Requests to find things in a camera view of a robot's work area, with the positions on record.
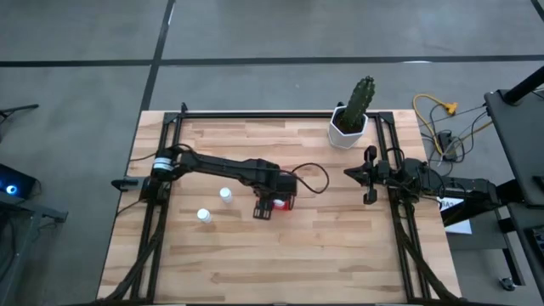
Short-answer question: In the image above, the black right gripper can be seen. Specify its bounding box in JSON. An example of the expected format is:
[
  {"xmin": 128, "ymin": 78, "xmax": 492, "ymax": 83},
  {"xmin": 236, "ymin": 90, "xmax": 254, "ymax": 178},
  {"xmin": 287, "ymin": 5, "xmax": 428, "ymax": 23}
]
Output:
[{"xmin": 343, "ymin": 144, "xmax": 394, "ymax": 206}]

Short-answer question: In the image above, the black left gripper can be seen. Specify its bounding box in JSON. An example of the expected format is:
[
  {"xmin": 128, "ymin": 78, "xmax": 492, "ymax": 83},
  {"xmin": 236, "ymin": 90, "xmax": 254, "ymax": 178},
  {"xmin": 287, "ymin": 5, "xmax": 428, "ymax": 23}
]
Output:
[{"xmin": 250, "ymin": 159, "xmax": 298, "ymax": 221}]

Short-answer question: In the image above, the red slotted plastic basket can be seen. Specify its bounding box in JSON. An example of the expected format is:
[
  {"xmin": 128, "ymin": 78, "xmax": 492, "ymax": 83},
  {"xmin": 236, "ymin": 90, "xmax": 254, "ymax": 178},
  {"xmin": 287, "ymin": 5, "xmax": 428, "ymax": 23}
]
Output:
[{"xmin": 274, "ymin": 194, "xmax": 297, "ymax": 213}]

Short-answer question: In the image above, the white hexagonal plant pot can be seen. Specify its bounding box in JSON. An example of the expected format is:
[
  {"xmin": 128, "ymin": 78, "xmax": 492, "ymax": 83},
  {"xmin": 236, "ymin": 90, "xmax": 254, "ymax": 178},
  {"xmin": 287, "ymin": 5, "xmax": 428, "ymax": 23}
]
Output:
[{"xmin": 327, "ymin": 105, "xmax": 370, "ymax": 150}]

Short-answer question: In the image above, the tall green cactus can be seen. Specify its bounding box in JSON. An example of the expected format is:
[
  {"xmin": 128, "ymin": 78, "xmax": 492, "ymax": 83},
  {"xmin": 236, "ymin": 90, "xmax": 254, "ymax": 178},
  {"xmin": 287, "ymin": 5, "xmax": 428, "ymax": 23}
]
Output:
[{"xmin": 342, "ymin": 75, "xmax": 377, "ymax": 133}]

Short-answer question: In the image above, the black power strip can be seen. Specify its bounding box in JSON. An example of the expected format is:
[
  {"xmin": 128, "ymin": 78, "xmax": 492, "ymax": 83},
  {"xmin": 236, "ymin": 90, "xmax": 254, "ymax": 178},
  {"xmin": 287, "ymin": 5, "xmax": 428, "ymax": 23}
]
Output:
[{"xmin": 437, "ymin": 130, "xmax": 459, "ymax": 162}]

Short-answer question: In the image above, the white paper sheet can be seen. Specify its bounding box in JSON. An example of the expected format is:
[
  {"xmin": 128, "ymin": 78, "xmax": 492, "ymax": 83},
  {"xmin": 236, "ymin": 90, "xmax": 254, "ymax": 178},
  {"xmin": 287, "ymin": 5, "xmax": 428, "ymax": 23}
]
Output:
[{"xmin": 437, "ymin": 195, "xmax": 473, "ymax": 235}]

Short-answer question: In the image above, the black metal beam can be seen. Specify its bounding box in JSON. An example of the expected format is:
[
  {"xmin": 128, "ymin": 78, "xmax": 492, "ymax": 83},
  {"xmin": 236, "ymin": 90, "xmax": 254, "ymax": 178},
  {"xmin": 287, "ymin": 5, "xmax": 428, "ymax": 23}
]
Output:
[{"xmin": 440, "ymin": 178, "xmax": 526, "ymax": 228}]

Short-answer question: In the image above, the dark grey side table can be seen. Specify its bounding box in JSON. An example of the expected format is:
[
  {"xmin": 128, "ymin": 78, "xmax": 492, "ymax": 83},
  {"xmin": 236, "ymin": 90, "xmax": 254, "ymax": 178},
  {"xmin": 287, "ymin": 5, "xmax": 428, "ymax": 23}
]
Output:
[{"xmin": 484, "ymin": 88, "xmax": 544, "ymax": 208}]

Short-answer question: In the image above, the dark metal cart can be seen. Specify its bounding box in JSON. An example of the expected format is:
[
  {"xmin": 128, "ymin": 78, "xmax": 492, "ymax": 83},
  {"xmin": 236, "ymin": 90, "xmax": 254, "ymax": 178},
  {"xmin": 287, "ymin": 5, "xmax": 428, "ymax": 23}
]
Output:
[{"xmin": 492, "ymin": 203, "xmax": 544, "ymax": 306}]

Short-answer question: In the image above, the black round pole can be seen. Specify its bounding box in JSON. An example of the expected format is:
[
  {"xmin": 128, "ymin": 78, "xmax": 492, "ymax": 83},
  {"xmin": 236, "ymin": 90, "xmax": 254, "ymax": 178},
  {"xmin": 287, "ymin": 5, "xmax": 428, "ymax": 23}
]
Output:
[{"xmin": 503, "ymin": 65, "xmax": 544, "ymax": 106}]

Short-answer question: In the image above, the grey metal stand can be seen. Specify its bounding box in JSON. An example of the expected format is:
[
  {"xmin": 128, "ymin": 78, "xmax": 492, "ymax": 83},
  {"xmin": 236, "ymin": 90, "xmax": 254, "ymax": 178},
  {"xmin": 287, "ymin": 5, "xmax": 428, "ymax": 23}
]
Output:
[{"xmin": 0, "ymin": 193, "xmax": 69, "ymax": 306}]

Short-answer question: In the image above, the black computer with blue light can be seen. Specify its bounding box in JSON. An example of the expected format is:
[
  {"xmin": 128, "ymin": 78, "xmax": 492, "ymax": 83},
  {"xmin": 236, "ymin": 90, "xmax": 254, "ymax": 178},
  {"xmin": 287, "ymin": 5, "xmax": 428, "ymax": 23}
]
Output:
[{"xmin": 0, "ymin": 162, "xmax": 37, "ymax": 200}]

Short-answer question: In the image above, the black tripod leg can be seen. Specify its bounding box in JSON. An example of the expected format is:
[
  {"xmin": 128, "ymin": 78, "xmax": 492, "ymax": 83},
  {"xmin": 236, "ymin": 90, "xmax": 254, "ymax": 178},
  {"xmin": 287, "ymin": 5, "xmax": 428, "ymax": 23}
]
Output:
[{"xmin": 0, "ymin": 103, "xmax": 40, "ymax": 120}]

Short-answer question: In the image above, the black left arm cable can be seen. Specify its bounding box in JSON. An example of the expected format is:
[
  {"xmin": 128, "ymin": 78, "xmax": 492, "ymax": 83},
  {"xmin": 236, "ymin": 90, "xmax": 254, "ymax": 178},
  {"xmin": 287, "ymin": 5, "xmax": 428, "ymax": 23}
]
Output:
[{"xmin": 290, "ymin": 161, "xmax": 332, "ymax": 195}]

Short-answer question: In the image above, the black aluminium table frame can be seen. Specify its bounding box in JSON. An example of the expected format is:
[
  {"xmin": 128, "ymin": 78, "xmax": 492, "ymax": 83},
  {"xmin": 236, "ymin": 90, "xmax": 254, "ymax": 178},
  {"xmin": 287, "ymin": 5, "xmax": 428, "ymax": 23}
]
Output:
[{"xmin": 99, "ymin": 110, "xmax": 458, "ymax": 305}]

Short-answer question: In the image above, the yellow extension cable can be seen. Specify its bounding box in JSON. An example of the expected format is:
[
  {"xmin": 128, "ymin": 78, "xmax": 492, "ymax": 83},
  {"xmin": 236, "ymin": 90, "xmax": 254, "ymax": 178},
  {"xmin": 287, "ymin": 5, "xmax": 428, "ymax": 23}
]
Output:
[{"xmin": 412, "ymin": 93, "xmax": 495, "ymax": 157}]

